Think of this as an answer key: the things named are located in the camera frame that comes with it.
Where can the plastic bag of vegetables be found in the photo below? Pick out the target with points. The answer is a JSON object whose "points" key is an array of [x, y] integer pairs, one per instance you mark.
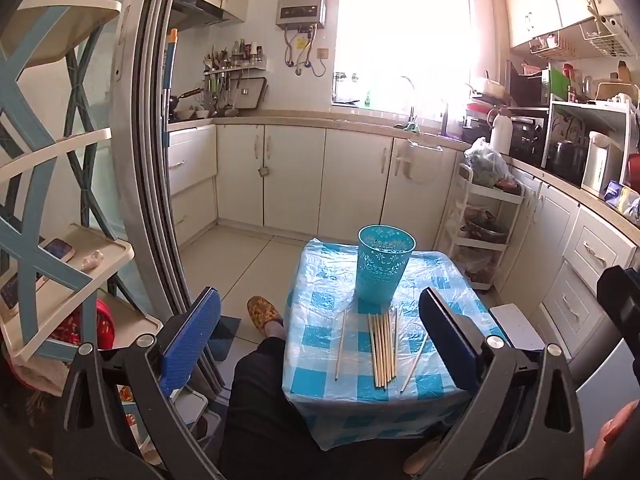
{"points": [[487, 162]]}

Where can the chrome kitchen faucet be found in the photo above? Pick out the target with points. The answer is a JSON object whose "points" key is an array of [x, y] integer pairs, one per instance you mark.
{"points": [[411, 95]]}

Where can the dark metal pot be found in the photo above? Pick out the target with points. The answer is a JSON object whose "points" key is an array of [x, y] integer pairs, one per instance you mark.
{"points": [[482, 230]]}

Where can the blue packet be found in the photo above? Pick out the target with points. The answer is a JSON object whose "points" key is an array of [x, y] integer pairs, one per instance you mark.
{"points": [[615, 195]]}

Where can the small white trinket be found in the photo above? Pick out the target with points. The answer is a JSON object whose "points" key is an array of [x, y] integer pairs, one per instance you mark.
{"points": [[92, 261]]}

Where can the smartphone with patterned case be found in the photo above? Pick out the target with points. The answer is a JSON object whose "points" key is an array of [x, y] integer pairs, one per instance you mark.
{"points": [[59, 250], [12, 292]]}

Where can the bright kitchen window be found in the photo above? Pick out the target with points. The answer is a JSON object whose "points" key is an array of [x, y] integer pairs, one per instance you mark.
{"points": [[405, 35]]}

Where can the black microwave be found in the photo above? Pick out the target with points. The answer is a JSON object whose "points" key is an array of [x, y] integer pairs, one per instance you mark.
{"points": [[530, 87]]}

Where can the white counter shelf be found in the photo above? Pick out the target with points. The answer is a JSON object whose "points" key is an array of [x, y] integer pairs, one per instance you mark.
{"points": [[590, 115]]}

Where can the small hanging metal cup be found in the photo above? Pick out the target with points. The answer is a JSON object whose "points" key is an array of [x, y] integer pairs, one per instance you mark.
{"points": [[263, 171]]}

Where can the person's leg in black trousers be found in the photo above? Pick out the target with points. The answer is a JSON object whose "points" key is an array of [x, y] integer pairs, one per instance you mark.
{"points": [[260, 410]]}

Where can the beige kitchen countertop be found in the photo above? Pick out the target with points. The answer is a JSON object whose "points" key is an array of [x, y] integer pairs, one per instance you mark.
{"points": [[300, 117]]}

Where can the black range hood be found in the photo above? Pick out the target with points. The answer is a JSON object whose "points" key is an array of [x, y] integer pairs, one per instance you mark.
{"points": [[200, 10]]}

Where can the white thermos jug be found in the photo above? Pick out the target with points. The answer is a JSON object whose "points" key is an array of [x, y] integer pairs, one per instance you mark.
{"points": [[500, 135]]}

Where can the silver sliding door frame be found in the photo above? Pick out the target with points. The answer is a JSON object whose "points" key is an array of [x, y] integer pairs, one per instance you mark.
{"points": [[140, 160]]}

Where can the patterned yellow slipper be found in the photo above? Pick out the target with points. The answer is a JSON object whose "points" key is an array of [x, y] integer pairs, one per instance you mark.
{"points": [[262, 310]]}

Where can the white electric kettle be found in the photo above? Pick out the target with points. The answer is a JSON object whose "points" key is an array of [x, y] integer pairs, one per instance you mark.
{"points": [[600, 162]]}

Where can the wall power outlet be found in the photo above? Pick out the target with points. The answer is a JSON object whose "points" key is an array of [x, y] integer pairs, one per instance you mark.
{"points": [[322, 53]]}

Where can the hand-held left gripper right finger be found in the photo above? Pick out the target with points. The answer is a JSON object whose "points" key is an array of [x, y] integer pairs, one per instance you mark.
{"points": [[450, 335]]}

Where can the steel cooking pot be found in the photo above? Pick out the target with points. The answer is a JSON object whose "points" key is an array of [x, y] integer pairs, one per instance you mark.
{"points": [[565, 157]]}

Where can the white trolley rack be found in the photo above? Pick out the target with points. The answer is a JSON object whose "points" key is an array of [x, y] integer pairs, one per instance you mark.
{"points": [[500, 195]]}

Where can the teal perforated plastic basket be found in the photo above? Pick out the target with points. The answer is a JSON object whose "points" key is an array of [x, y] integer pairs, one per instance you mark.
{"points": [[382, 270]]}

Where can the cream base cabinets with drawers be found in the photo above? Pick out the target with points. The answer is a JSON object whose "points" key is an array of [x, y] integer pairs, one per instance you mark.
{"points": [[295, 180]]}

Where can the blue and white shelf rack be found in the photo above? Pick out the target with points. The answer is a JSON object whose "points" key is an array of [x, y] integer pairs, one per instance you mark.
{"points": [[75, 20]]}

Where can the bundle of wooden chopsticks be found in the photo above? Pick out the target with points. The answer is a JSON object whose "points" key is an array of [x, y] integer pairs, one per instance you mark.
{"points": [[381, 355]]}

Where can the wall utensil rack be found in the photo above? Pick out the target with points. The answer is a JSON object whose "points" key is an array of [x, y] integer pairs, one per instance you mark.
{"points": [[232, 67]]}

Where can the blue white checked tablecloth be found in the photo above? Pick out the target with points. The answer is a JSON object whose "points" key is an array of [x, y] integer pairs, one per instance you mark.
{"points": [[320, 310]]}

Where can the red patterned bag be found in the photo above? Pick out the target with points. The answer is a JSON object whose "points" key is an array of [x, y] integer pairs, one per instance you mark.
{"points": [[102, 327]]}

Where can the black frying pan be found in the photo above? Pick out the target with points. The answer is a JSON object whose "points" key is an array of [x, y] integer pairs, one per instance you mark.
{"points": [[185, 97]]}

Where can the black countertop oven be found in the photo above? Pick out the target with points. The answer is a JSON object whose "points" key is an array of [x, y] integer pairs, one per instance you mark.
{"points": [[527, 135]]}

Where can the person's right hand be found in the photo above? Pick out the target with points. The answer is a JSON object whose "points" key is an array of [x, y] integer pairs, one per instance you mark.
{"points": [[617, 445]]}

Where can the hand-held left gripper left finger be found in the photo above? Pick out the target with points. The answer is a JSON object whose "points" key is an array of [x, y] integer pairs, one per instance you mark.
{"points": [[192, 340]]}

